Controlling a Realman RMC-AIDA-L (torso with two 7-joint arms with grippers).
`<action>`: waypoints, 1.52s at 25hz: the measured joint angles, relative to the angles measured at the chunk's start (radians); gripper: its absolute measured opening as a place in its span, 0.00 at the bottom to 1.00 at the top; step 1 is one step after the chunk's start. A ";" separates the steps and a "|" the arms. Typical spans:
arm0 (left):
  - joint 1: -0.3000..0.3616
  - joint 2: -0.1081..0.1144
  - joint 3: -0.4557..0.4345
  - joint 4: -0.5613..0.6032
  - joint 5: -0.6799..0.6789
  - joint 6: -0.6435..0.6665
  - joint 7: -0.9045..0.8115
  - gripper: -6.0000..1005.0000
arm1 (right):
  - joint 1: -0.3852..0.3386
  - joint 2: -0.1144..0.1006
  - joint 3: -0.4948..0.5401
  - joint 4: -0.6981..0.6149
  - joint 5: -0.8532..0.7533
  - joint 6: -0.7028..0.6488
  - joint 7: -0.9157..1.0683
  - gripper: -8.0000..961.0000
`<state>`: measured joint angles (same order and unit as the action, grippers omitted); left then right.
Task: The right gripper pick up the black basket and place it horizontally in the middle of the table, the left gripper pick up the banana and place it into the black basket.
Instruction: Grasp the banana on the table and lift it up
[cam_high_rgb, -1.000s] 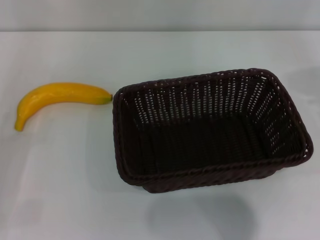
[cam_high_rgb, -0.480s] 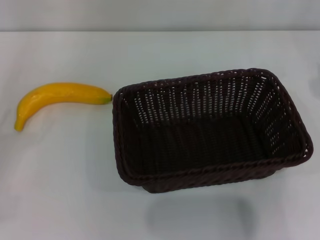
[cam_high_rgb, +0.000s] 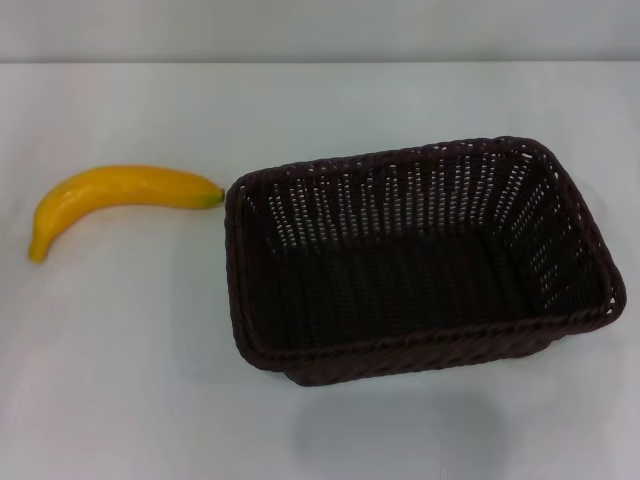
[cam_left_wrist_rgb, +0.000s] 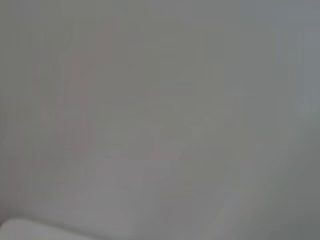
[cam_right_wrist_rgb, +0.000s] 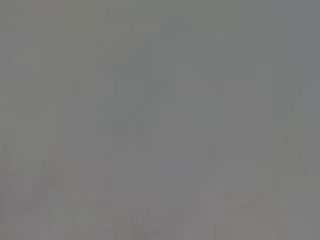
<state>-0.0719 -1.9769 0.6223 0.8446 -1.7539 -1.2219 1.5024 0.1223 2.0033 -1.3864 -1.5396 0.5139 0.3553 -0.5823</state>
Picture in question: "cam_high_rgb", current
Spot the dark brown woven basket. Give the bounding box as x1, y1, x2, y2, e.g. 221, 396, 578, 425
222, 133, 627, 389

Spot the yellow plastic banana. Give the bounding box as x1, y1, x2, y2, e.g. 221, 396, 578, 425
27, 164, 227, 265

